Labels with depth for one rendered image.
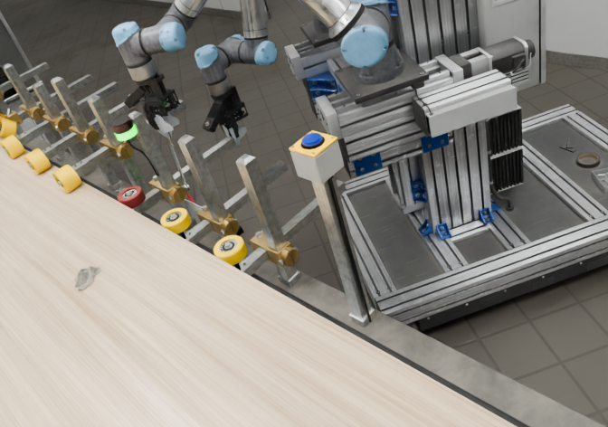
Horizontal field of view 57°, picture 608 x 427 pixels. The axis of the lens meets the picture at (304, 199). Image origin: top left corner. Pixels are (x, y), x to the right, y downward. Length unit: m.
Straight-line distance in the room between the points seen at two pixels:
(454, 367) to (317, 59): 1.24
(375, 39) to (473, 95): 0.38
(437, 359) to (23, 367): 0.92
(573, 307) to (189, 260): 1.47
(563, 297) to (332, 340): 1.39
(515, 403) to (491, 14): 1.16
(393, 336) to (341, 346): 0.27
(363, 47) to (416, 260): 1.03
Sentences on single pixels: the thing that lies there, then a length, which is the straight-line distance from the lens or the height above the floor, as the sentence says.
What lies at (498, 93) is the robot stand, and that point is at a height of 0.95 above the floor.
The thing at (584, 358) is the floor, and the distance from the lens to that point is 2.21.
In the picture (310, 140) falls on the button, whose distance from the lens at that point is 1.08.
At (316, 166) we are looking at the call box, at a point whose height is 1.19.
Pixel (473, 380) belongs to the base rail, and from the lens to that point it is 1.29.
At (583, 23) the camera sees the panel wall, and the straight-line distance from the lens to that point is 3.74.
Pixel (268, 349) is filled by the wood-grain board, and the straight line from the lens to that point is 1.17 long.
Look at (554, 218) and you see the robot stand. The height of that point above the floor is 0.21.
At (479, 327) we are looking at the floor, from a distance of 2.28.
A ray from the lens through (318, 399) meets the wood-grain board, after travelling 1.07.
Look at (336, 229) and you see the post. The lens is 1.19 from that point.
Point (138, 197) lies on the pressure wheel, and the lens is 1.80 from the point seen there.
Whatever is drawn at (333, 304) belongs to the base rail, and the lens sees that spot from 1.48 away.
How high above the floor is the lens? 1.77
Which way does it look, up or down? 36 degrees down
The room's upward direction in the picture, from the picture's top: 18 degrees counter-clockwise
